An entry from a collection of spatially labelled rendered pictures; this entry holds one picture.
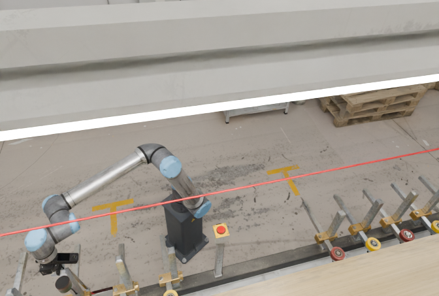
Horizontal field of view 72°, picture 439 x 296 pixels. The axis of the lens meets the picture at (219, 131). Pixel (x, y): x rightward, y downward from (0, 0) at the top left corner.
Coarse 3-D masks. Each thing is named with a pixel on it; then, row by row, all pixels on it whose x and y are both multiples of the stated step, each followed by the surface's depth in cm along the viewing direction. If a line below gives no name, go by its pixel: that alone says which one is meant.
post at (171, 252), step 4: (168, 248) 155; (172, 248) 155; (168, 252) 154; (172, 252) 154; (172, 256) 156; (172, 260) 158; (172, 264) 161; (172, 268) 164; (176, 268) 165; (172, 272) 168; (176, 272) 169; (172, 276) 171; (176, 276) 172; (176, 284) 179
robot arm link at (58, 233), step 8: (56, 216) 141; (64, 216) 141; (72, 216) 141; (64, 224) 138; (72, 224) 139; (48, 232) 135; (56, 232) 136; (64, 232) 137; (72, 232) 140; (56, 240) 136
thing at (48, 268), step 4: (36, 260) 141; (52, 260) 142; (40, 264) 146; (44, 264) 144; (48, 264) 146; (52, 264) 146; (56, 264) 146; (60, 264) 150; (40, 268) 145; (44, 268) 145; (48, 268) 145; (52, 268) 145; (56, 268) 146; (60, 268) 149; (44, 272) 148; (48, 272) 148
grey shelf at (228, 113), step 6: (282, 102) 424; (288, 102) 412; (234, 108) 409; (240, 108) 409; (246, 108) 410; (252, 108) 410; (258, 108) 411; (264, 108) 411; (270, 108) 412; (276, 108) 415; (228, 114) 396; (234, 114) 400; (240, 114) 405; (228, 120) 403
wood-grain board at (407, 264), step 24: (432, 240) 190; (336, 264) 176; (360, 264) 177; (384, 264) 177; (408, 264) 178; (432, 264) 178; (240, 288) 164; (264, 288) 165; (288, 288) 165; (312, 288) 166; (336, 288) 166; (360, 288) 167; (384, 288) 167; (408, 288) 168; (432, 288) 168
